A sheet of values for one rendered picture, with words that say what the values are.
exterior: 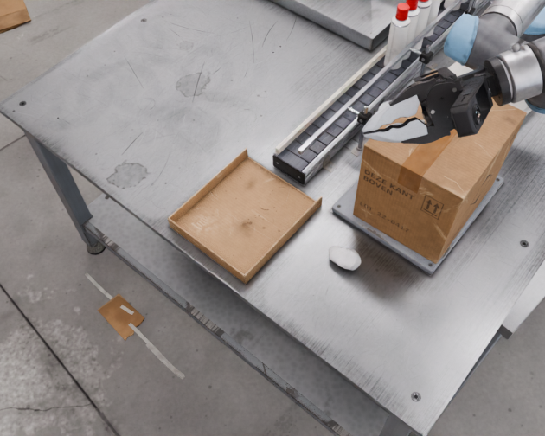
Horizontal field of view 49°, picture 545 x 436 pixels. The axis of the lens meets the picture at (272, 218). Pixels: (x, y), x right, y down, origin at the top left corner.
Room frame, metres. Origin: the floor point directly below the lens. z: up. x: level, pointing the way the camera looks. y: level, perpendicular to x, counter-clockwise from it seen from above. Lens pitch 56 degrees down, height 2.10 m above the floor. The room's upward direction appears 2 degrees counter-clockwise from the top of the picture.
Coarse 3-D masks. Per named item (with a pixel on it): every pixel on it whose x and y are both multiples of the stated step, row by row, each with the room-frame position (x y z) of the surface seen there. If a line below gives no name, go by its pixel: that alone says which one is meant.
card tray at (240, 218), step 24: (240, 168) 1.02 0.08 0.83; (264, 168) 1.02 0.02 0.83; (216, 192) 0.94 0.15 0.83; (240, 192) 0.94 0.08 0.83; (264, 192) 0.94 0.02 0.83; (288, 192) 0.93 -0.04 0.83; (192, 216) 0.87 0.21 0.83; (216, 216) 0.86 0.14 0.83; (240, 216) 0.86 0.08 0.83; (264, 216) 0.86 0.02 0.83; (288, 216) 0.85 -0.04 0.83; (192, 240) 0.78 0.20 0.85; (216, 240) 0.79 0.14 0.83; (240, 240) 0.79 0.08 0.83; (264, 240) 0.78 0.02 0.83; (240, 264) 0.72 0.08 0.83; (264, 264) 0.72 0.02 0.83
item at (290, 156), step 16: (448, 16) 1.57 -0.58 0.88; (368, 80) 1.29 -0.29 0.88; (384, 80) 1.29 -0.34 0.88; (352, 96) 1.23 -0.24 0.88; (368, 96) 1.23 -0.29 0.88; (336, 112) 1.17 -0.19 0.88; (336, 128) 1.11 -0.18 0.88; (320, 144) 1.05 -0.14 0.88; (288, 160) 1.00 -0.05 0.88; (304, 160) 1.00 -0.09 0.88
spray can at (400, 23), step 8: (400, 8) 1.35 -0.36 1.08; (408, 8) 1.35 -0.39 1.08; (400, 16) 1.34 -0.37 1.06; (392, 24) 1.35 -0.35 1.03; (400, 24) 1.33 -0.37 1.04; (408, 24) 1.34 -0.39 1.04; (392, 32) 1.34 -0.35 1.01; (400, 32) 1.33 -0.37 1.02; (392, 40) 1.34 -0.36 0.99; (400, 40) 1.33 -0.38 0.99; (392, 48) 1.33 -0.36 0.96; (400, 48) 1.33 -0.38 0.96; (392, 56) 1.33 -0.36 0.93; (384, 64) 1.35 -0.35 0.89; (400, 64) 1.34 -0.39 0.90
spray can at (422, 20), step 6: (420, 0) 1.42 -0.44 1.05; (426, 0) 1.42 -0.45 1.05; (420, 6) 1.41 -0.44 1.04; (426, 6) 1.41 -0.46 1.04; (420, 12) 1.41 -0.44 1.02; (426, 12) 1.41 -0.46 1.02; (420, 18) 1.41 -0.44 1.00; (426, 18) 1.41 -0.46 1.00; (420, 24) 1.41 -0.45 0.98; (420, 30) 1.41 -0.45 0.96; (414, 36) 1.41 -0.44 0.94; (420, 42) 1.41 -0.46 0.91
